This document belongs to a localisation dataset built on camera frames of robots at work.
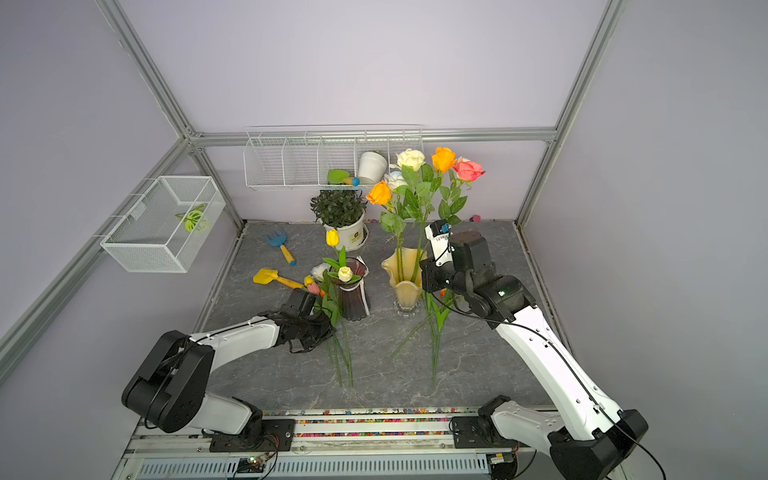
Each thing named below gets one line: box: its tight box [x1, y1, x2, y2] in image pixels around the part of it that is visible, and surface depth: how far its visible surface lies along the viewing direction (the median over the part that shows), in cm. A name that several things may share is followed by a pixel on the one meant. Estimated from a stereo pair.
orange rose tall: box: [430, 146, 457, 193], surface depth 75 cm
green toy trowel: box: [327, 169, 361, 186], surface depth 101 cm
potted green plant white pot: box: [310, 189, 369, 252], surface depth 104 cm
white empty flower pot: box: [358, 151, 387, 183], surface depth 95 cm
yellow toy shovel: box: [253, 268, 304, 289], surface depth 104 cm
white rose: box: [380, 170, 408, 282], surface depth 78 cm
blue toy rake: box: [264, 227, 297, 267], surface depth 117 cm
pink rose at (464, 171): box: [438, 157, 486, 226], surface depth 75 cm
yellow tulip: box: [322, 228, 347, 269], surface depth 82 cm
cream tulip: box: [338, 266, 353, 282], surface depth 69 cm
